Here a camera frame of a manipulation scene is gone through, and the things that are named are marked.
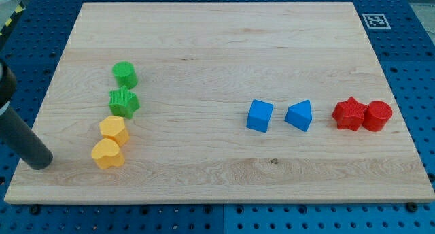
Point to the black robot arm end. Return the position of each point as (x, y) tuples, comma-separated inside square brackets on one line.
[(8, 83)]

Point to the yellow hexagon block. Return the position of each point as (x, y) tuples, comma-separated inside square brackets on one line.
[(114, 128)]

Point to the wooden board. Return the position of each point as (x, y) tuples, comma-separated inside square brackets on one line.
[(199, 67)]

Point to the blue cube block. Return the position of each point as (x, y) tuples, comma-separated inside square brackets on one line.
[(259, 115)]

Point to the blue triangle block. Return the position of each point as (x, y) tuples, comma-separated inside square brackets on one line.
[(300, 115)]

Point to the green star block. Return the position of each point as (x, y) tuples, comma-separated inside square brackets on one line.
[(123, 102)]

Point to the green cylinder block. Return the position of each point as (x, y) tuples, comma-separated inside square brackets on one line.
[(124, 74)]

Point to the yellow heart block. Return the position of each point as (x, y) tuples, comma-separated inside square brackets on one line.
[(107, 153)]

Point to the red star block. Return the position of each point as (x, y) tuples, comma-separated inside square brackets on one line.
[(349, 114)]

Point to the red cylinder block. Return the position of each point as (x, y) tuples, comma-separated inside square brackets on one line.
[(377, 115)]

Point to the white fiducial marker tag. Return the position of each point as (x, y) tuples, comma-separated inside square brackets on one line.
[(376, 21)]

